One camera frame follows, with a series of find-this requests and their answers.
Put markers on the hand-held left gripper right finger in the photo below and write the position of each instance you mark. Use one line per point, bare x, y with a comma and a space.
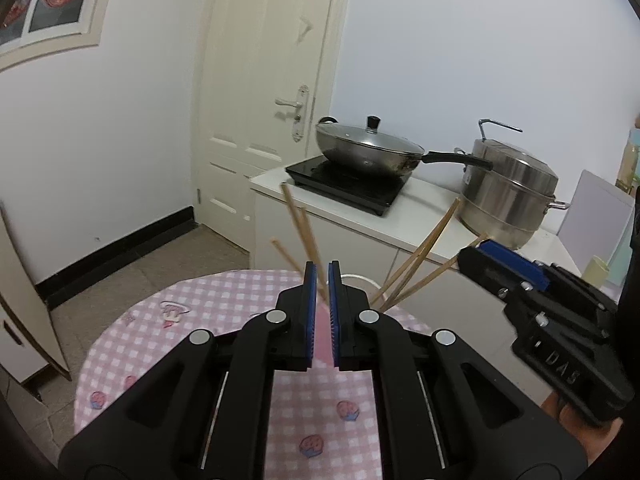
334, 320

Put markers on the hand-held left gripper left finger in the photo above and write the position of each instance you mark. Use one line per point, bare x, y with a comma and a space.
311, 310

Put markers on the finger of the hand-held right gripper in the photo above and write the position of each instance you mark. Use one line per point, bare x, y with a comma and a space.
515, 257
487, 272

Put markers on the pink paper cup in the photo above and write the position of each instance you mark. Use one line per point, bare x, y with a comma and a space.
322, 340

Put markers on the bunch of wooden chopsticks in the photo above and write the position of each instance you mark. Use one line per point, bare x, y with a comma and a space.
425, 250

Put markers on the single wooden chopstick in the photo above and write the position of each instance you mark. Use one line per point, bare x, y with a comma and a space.
295, 215

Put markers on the person's right hand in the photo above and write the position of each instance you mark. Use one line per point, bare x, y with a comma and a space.
595, 442

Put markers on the steel steamer pot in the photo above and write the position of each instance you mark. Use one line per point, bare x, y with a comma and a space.
505, 195

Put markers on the white kitchen cabinet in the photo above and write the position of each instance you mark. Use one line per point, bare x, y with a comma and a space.
350, 240

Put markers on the pale green cup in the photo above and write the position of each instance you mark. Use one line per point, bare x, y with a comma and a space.
595, 270

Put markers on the white panel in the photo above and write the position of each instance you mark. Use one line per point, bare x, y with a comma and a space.
595, 215

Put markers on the black induction cooker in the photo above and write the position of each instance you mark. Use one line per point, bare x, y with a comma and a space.
350, 185

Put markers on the pale bottle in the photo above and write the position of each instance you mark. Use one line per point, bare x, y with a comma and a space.
630, 160

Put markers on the glass wok lid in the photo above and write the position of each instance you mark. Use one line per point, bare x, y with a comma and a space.
360, 137

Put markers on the cream panel door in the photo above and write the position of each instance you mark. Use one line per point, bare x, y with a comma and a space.
250, 85

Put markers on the clear adhesive door hook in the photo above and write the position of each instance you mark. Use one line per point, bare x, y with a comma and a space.
305, 27

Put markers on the cream framed window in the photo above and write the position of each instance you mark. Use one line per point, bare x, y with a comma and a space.
95, 10

